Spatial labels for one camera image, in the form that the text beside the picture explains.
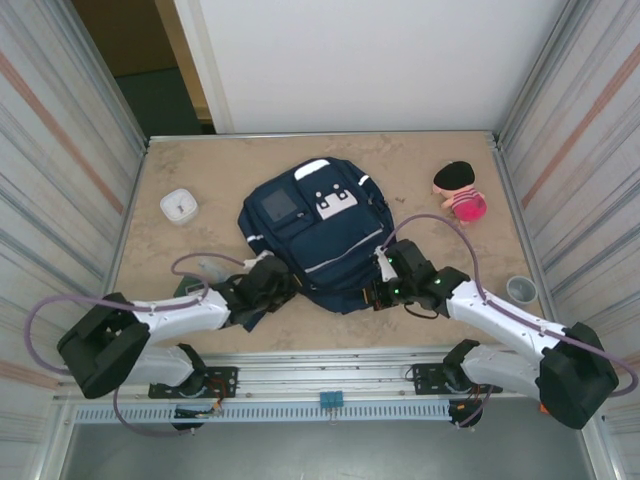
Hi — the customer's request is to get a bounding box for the clear bag with blue pens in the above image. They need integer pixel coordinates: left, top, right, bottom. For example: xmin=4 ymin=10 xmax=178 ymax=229
xmin=197 ymin=257 xmax=236 ymax=281

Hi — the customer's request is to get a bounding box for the navy blue backpack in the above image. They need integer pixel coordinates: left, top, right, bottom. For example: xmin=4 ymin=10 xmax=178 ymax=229
xmin=236 ymin=156 xmax=393 ymax=331

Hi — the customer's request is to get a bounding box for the gray cup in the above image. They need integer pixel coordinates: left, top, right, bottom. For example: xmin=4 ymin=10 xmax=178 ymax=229
xmin=505 ymin=275 xmax=539 ymax=305

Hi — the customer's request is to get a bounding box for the plush doll pink dress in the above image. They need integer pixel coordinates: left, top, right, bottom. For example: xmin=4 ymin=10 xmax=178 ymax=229
xmin=431 ymin=160 xmax=489 ymax=224

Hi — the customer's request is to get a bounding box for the white square alarm clock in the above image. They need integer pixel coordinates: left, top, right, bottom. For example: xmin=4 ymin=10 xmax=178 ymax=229
xmin=159 ymin=188 xmax=199 ymax=226

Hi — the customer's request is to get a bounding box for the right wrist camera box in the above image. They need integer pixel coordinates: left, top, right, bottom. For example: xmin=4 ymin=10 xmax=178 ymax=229
xmin=373 ymin=247 xmax=397 ymax=283

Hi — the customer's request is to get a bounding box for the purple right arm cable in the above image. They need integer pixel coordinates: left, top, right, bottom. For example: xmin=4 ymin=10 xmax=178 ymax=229
xmin=379 ymin=213 xmax=639 ymax=429

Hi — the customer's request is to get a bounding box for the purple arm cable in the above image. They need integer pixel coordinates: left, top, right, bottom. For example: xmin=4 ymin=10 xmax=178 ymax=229
xmin=379 ymin=213 xmax=639 ymax=429
xmin=24 ymin=253 xmax=251 ymax=439

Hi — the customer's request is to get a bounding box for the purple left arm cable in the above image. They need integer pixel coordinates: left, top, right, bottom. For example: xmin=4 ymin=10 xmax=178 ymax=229
xmin=24 ymin=253 xmax=251 ymax=439

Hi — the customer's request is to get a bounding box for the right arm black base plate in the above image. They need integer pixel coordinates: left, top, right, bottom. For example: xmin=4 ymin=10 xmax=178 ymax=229
xmin=411 ymin=362 xmax=503 ymax=399

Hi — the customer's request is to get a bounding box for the aluminium front rail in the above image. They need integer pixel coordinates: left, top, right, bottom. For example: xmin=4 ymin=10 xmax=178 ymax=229
xmin=52 ymin=349 xmax=599 ymax=405

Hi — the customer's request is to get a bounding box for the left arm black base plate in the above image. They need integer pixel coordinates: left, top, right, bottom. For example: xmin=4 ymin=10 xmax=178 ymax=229
xmin=148 ymin=366 xmax=239 ymax=400

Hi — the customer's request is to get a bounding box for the gray slotted cable duct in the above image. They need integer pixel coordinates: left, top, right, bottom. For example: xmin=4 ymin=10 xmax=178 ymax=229
xmin=73 ymin=403 xmax=454 ymax=424

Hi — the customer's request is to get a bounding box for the black connector with wires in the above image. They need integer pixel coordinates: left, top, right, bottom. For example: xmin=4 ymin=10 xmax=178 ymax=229
xmin=171 ymin=403 xmax=224 ymax=432
xmin=448 ymin=397 xmax=485 ymax=430

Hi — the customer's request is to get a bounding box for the aluminium table side rail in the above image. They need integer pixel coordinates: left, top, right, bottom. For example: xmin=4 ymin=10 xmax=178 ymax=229
xmin=491 ymin=132 xmax=569 ymax=357
xmin=82 ymin=139 xmax=151 ymax=364

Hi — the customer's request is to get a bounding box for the aluminium back rail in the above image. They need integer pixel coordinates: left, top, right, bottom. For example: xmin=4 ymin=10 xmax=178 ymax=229
xmin=146 ymin=130 xmax=499 ymax=147

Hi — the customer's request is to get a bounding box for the white door frame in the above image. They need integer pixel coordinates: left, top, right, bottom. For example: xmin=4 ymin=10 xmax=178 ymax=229
xmin=173 ymin=0 xmax=235 ymax=135

